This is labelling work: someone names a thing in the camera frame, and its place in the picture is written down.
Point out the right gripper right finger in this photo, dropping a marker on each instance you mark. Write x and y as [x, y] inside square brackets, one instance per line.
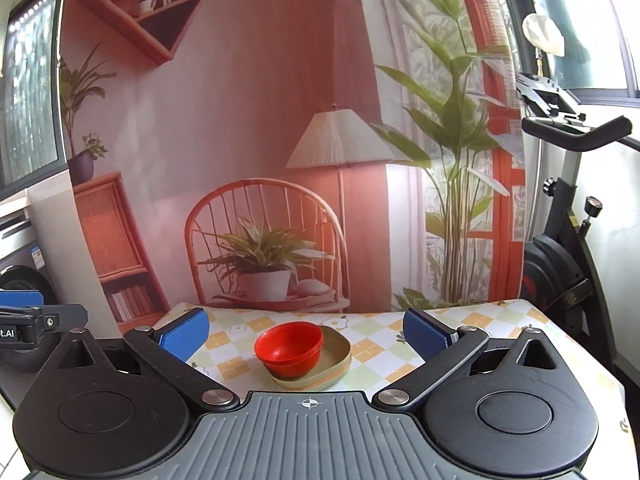
[447, 355]

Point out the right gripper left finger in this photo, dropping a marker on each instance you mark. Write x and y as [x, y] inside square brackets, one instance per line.
[166, 354]

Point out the green square plate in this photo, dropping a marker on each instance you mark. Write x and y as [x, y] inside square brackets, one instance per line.
[334, 362]

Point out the red bowl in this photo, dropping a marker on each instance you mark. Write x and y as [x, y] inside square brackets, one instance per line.
[291, 349]

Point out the washing machine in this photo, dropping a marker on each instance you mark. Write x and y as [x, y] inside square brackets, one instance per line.
[23, 268]

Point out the floral checkered tablecloth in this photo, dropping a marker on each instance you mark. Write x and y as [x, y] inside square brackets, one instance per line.
[381, 355]

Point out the black exercise bike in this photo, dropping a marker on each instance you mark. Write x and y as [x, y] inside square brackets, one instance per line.
[559, 274]

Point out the printed room backdrop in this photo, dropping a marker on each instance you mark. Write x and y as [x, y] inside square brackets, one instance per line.
[314, 155]

